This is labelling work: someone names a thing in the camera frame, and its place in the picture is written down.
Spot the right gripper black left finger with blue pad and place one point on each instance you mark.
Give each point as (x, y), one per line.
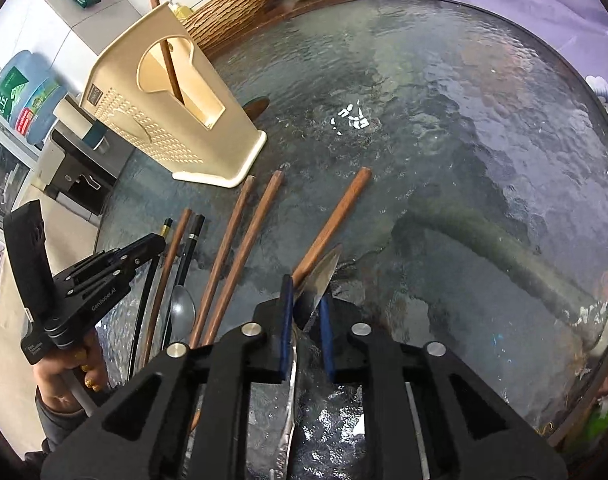
(185, 414)

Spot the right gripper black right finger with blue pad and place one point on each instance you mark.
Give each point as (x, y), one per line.
(427, 414)

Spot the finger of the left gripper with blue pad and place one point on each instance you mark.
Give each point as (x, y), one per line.
(123, 262)

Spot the silver metal spoon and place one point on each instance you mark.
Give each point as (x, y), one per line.
(308, 296)

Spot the cream plastic utensil holder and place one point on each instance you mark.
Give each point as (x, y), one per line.
(155, 88)

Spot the black chopstick gold band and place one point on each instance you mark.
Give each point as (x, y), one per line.
(185, 261)

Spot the person's left hand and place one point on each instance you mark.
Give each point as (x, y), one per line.
(65, 378)

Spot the water dispenser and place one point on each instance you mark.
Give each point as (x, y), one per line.
(80, 178)

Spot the paper cup stack holder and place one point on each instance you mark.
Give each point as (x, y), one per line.
(89, 130)

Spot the blue water jug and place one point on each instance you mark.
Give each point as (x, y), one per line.
(29, 92)

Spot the round glass table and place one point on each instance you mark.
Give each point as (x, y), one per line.
(484, 224)

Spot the woven basket sink bowl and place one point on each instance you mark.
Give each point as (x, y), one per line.
(218, 21)

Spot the window frame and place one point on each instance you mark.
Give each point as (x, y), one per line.
(17, 159)

